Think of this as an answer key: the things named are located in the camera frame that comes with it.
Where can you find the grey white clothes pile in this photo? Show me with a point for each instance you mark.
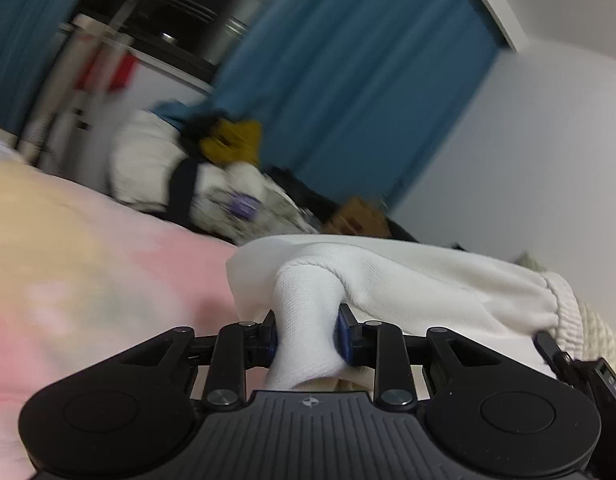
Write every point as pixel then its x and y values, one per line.
pixel 240 203

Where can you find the mustard yellow garment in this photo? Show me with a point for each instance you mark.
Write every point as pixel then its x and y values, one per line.
pixel 232 142

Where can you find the black armchair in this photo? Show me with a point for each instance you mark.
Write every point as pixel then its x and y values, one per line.
pixel 321 207

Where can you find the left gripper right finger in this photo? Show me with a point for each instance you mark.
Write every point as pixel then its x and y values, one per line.
pixel 484 410

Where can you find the brown paper bag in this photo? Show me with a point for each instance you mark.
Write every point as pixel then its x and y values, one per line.
pixel 358 218

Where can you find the pastel tie-dye duvet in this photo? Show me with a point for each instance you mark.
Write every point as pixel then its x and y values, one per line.
pixel 83 278

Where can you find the white sweatpants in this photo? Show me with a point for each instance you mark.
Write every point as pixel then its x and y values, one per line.
pixel 303 280

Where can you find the left blue curtain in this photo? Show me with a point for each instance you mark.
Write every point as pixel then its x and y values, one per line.
pixel 27 30

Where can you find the folding drying rack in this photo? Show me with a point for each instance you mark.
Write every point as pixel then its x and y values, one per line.
pixel 59 107

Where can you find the red cloth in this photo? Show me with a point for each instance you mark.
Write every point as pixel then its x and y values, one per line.
pixel 118 75

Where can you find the blue curtain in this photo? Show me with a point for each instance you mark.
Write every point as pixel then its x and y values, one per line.
pixel 27 30
pixel 354 97

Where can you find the white puffy jacket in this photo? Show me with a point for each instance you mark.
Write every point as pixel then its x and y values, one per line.
pixel 145 154

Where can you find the dark window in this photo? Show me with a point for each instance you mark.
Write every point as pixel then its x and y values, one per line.
pixel 191 35

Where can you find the right blue curtain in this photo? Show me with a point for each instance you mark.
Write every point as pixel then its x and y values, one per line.
pixel 354 97

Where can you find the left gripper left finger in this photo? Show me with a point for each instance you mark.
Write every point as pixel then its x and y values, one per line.
pixel 140 409

